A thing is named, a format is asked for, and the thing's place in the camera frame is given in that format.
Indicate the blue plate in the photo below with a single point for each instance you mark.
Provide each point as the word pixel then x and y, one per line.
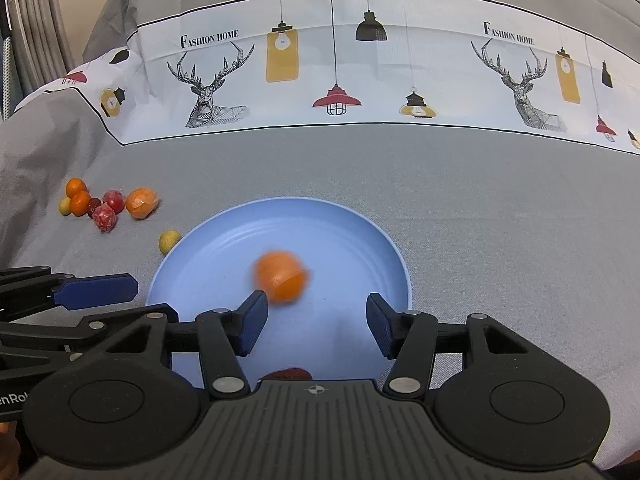
pixel 325 240

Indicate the small yellow fruit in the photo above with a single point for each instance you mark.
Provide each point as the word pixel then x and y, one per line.
pixel 65 206

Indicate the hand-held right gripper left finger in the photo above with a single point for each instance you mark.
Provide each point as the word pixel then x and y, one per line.
pixel 251 322

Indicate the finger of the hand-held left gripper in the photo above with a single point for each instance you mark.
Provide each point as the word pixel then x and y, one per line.
pixel 95 290
pixel 50 336

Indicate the small dark red fruit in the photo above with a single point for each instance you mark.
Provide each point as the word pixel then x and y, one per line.
pixel 95 205

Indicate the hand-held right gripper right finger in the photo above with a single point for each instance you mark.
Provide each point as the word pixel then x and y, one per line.
pixel 378 327

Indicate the small orange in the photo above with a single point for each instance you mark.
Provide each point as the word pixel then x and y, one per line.
pixel 76 187
pixel 80 203

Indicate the grey curtain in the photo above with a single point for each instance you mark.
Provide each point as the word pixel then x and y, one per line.
pixel 45 20

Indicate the yellow green fruit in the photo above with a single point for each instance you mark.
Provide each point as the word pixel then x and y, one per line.
pixel 169 241

